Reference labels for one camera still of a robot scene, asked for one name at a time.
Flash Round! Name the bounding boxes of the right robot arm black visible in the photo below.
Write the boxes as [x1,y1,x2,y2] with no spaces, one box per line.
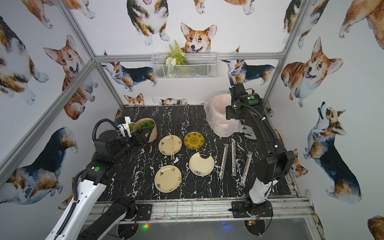
[226,83,295,205]

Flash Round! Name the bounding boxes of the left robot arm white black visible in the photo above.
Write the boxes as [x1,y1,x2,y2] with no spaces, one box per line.
[47,117,149,240]

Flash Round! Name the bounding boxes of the wrapped chopsticks left on table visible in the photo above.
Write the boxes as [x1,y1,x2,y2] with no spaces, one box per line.
[219,144,229,180]

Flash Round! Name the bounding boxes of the wrapped chopsticks on table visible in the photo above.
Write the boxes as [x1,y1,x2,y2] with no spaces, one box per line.
[231,139,237,177]
[219,144,229,180]
[240,151,253,188]

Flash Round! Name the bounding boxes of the wrapped chopsticks right on table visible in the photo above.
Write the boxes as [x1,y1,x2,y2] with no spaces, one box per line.
[240,151,253,188]

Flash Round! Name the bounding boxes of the wrapped chopsticks middle on table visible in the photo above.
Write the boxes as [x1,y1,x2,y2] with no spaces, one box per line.
[231,139,237,177]

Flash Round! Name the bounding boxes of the tan pot green plant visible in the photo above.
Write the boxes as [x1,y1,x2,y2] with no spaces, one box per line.
[134,118,158,143]

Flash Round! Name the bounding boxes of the white bin with plastic bag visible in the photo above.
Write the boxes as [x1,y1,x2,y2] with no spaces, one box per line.
[204,94,244,138]

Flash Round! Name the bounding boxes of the cream plate upper left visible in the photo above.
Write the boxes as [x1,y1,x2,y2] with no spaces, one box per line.
[159,135,182,156]

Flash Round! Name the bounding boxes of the cream plate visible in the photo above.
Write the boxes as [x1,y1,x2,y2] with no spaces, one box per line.
[159,135,182,156]
[155,165,182,193]

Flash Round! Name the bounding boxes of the grey glove blue cuff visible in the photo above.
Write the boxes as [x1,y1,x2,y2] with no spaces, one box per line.
[243,126,257,140]

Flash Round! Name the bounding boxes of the yellow patterned dark-rimmed plate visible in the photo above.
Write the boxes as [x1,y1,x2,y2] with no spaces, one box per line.
[183,131,205,150]

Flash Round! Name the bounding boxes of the cream plate front left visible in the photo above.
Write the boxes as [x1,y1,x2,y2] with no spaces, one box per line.
[155,165,182,193]

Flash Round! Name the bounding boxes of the cream plate chipped right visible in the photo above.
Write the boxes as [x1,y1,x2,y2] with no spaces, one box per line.
[189,153,215,177]

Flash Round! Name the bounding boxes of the green fern white flower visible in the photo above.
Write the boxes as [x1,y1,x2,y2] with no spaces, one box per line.
[165,41,186,71]

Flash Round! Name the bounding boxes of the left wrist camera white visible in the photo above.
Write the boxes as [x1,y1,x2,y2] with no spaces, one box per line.
[116,117,132,139]

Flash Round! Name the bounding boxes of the white wire wall basket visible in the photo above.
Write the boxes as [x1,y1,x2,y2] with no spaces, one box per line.
[151,54,219,80]

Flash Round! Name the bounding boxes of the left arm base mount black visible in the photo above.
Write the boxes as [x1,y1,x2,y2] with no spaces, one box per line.
[120,204,153,222]

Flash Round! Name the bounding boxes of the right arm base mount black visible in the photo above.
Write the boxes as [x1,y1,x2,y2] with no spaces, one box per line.
[229,199,274,218]

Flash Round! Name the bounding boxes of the aluminium front rail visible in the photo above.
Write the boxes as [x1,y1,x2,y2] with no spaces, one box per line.
[77,196,319,224]

